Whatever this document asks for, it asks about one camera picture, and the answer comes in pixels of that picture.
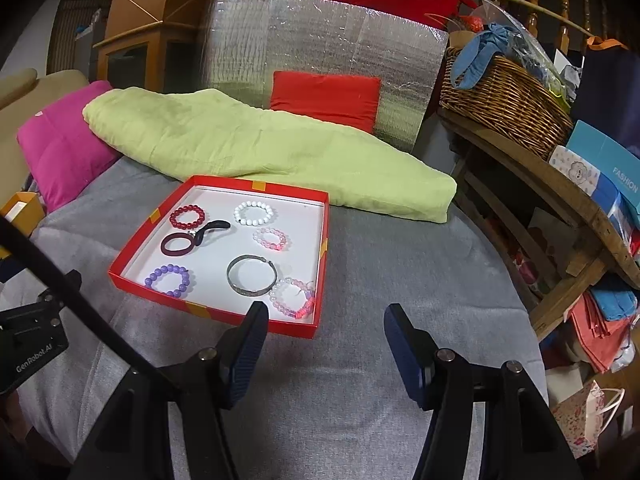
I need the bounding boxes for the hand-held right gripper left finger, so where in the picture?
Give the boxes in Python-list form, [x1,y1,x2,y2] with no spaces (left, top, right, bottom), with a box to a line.
[67,301,271,480]

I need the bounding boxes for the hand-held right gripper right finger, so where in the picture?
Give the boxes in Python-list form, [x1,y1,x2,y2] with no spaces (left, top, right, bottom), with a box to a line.
[383,303,586,480]

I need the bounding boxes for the pink and white bead bracelet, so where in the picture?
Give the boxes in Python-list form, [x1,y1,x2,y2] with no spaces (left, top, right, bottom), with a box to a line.
[270,277,317,321]

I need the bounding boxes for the silver bangle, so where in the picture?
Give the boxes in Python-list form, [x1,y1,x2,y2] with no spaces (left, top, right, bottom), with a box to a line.
[226,255,278,297]

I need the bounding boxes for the red shallow box tray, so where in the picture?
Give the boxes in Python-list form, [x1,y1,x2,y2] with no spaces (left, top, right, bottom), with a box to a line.
[107,175,331,338]

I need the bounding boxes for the purple bead bracelet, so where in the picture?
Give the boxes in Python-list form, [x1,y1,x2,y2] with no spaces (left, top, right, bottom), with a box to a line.
[145,266,192,298]

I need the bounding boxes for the dark red bangle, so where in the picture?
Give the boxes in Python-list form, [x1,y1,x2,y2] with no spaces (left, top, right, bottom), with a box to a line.
[160,232,198,258]

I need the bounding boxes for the red bead bracelet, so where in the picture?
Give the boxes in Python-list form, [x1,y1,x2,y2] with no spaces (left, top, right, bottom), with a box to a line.
[169,205,206,231]

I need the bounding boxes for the orange box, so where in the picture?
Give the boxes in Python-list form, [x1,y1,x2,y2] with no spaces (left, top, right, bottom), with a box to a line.
[0,191,47,238]

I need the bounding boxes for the floral gift bag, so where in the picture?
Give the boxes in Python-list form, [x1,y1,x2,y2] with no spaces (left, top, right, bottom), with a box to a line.
[550,380,626,461]

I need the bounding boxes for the coral paper bags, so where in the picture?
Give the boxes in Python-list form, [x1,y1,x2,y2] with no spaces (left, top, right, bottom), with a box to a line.
[567,292,636,373]

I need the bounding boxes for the magenta cushion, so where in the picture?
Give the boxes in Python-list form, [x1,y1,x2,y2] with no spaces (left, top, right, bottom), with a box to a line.
[16,80,123,213]

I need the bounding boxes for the green blanket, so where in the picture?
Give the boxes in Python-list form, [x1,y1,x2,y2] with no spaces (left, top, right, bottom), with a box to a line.
[82,87,457,224]

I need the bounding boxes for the wooden bench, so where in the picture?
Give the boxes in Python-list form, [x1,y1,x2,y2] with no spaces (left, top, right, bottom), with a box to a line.
[437,107,640,343]

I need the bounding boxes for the white patterned box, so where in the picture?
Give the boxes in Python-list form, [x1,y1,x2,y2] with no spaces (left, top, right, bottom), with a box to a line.
[548,145,623,216]

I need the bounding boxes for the red cushion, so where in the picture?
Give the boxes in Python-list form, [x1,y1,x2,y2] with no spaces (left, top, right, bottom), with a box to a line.
[269,71,382,135]

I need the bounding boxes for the wicker basket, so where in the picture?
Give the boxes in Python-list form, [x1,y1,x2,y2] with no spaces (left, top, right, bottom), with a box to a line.
[439,46,576,161]

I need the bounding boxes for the blue cardboard box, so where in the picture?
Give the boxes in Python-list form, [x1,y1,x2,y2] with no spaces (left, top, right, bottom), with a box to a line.
[565,120,640,201]

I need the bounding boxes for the yellow green plastic item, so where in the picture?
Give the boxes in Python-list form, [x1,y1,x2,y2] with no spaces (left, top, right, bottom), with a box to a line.
[542,67,573,106]

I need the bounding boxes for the blue cloth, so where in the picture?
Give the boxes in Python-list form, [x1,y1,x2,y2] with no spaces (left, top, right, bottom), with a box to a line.
[451,22,526,88]

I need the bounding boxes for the silver foil insulation panel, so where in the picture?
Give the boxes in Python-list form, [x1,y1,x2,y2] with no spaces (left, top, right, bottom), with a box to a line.
[200,0,449,153]

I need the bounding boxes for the navy bag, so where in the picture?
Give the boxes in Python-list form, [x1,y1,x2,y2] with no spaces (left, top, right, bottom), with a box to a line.
[570,35,640,136]

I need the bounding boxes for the clear plastic bag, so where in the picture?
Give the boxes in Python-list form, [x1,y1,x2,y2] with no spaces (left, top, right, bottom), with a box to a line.
[465,0,556,81]

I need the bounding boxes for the wooden cabinet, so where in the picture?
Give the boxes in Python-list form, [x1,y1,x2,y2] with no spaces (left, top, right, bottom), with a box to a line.
[92,0,226,91]

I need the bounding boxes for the black cable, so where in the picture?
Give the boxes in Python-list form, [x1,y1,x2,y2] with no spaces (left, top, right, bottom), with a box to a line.
[0,217,151,376]

